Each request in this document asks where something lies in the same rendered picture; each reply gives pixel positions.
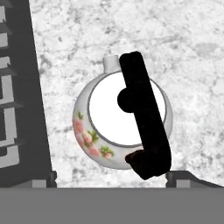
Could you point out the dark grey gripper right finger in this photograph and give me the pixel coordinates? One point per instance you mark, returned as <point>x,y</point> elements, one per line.
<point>182,180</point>

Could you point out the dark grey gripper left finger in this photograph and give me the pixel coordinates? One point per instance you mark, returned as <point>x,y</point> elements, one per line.
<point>40,182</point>

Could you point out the dark grey stove hob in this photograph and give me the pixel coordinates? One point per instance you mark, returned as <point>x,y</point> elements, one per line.
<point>23,116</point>

